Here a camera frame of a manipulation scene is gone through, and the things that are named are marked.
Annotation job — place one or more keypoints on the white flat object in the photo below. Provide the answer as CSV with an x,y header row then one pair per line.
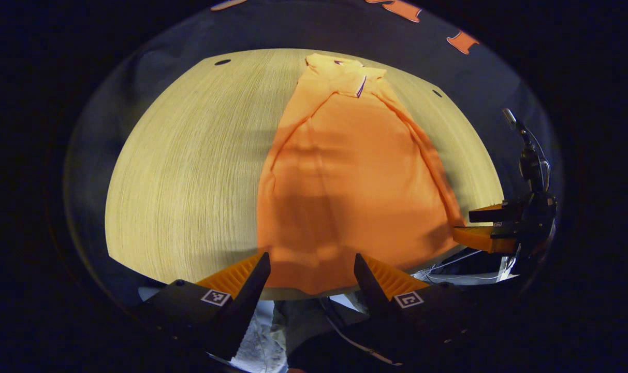
x,y
464,273

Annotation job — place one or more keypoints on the orange T-shirt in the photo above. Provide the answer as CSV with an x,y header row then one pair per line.
x,y
345,197

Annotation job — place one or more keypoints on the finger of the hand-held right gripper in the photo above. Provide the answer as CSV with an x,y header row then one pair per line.
x,y
479,239
487,213

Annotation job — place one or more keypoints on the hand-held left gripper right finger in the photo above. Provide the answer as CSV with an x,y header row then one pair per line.
x,y
373,295

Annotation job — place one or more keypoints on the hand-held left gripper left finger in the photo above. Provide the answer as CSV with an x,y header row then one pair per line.
x,y
246,305

